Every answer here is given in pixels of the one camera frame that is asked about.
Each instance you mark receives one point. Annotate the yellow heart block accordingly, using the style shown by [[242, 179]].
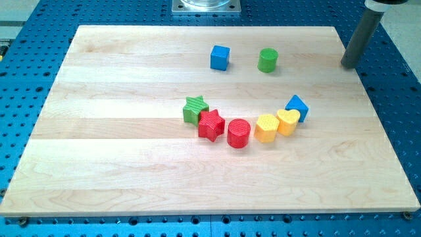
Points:
[[288, 120]]

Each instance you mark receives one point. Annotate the yellow hexagon block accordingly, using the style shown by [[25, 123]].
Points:
[[266, 128]]

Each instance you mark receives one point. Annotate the green cylinder block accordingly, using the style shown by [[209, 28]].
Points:
[[267, 60]]

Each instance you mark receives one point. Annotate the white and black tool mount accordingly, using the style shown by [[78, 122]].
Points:
[[382, 6]]

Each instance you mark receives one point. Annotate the red cylinder block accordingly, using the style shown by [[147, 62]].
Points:
[[238, 133]]

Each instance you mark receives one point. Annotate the red star block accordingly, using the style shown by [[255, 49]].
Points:
[[211, 125]]

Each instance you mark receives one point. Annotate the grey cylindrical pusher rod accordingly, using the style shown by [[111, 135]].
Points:
[[361, 38]]

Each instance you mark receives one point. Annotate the blue triangle block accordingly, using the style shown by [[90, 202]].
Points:
[[298, 104]]

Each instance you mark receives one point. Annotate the wooden board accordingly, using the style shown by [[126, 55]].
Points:
[[110, 138]]

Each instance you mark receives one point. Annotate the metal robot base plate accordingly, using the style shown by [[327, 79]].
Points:
[[186, 7]]

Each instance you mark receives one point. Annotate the green star block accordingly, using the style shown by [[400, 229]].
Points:
[[193, 108]]

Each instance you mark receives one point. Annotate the blue cube block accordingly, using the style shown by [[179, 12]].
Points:
[[219, 57]]

